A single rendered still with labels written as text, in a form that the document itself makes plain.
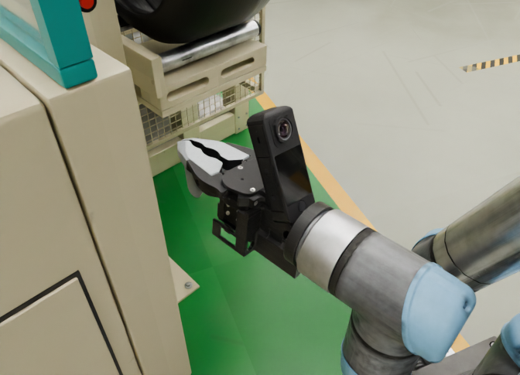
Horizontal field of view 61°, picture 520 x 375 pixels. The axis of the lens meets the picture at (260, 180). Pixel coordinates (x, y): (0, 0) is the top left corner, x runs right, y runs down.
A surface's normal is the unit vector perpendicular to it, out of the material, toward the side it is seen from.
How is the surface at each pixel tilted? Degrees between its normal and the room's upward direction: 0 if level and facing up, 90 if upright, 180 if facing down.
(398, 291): 37
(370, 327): 90
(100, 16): 90
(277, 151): 61
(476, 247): 81
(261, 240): 82
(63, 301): 90
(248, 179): 8
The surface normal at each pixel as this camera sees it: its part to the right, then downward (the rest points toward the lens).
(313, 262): -0.64, 0.22
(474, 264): -0.73, 0.43
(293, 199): 0.68, 0.01
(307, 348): 0.01, -0.75
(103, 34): 0.70, 0.47
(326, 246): -0.39, -0.32
